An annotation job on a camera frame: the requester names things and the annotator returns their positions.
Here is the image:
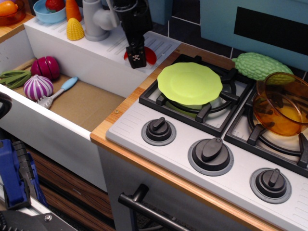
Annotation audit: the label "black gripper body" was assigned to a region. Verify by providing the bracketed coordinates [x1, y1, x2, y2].
[113, 0, 153, 47]

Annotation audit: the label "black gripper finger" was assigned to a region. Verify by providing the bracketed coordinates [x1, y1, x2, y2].
[126, 46, 146, 69]

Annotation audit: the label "red and white toy sushi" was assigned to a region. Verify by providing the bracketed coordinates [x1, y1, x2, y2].
[124, 47, 157, 65]

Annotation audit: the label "light green plate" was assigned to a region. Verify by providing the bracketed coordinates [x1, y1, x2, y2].
[157, 62, 223, 105]

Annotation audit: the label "grey toy faucet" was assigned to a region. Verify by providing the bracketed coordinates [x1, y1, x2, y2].
[82, 0, 120, 41]

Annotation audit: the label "yellow toy corn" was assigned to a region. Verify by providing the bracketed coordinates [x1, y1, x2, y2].
[66, 18, 85, 41]

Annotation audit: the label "orange toy carrot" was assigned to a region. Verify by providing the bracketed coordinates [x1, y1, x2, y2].
[65, 0, 82, 22]

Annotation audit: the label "left black stove knob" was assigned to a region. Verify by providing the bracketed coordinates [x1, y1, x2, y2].
[141, 117, 177, 146]

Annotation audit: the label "black stove knob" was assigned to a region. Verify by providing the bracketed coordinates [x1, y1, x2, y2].
[188, 137, 234, 177]
[250, 168, 292, 205]
[141, 117, 177, 146]

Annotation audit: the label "red toy strawberry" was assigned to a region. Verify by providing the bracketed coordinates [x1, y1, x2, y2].
[45, 0, 65, 13]

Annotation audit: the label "magenta toy beet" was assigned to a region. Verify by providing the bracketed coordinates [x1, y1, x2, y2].
[30, 56, 60, 80]

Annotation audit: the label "light blue bowl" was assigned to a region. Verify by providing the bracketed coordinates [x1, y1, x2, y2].
[33, 0, 66, 24]

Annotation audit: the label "left black stove grate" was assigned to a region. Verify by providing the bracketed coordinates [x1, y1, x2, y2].
[139, 54, 254, 137]

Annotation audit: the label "black stove grate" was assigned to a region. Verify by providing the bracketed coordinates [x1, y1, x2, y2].
[139, 54, 254, 137]
[224, 88, 308, 177]

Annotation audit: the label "purple striped toy onion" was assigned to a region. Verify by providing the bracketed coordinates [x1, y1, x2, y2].
[23, 75, 53, 101]

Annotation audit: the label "green toy bitter gourd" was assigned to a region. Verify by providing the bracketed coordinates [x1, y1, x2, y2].
[232, 52, 293, 80]

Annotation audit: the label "orange transparent bowl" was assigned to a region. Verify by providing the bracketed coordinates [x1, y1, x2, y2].
[0, 0, 26, 26]

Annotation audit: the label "middle black stove knob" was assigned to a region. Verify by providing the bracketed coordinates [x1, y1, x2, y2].
[188, 137, 234, 177]

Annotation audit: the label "green toy leaves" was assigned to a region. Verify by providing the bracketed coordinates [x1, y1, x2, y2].
[0, 70, 32, 90]

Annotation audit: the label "orange toy fruit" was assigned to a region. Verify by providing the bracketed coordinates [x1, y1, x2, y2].
[0, 0, 18, 17]

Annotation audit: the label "light blue toy microwave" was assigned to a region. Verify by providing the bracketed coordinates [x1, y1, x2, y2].
[200, 0, 308, 70]

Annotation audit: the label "orange transparent pot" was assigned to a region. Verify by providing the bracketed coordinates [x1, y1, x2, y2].
[253, 72, 308, 136]

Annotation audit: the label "blue clamp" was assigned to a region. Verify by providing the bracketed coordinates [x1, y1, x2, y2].
[0, 139, 48, 210]

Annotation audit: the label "right black stove knob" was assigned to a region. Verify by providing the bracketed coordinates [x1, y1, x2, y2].
[250, 168, 292, 205]

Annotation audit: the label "silver stove top panel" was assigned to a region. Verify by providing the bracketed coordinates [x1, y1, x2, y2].
[105, 79, 308, 231]

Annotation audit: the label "right black stove grate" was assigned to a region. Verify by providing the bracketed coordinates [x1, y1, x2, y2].
[224, 88, 308, 177]

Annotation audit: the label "blue handled pasta spoon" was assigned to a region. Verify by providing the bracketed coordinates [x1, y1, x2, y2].
[37, 77, 78, 109]

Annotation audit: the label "black oven door handle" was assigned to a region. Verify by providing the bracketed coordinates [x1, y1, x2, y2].
[118, 184, 190, 231]

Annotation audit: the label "black cable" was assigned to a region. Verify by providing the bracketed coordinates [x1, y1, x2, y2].
[0, 91, 13, 120]

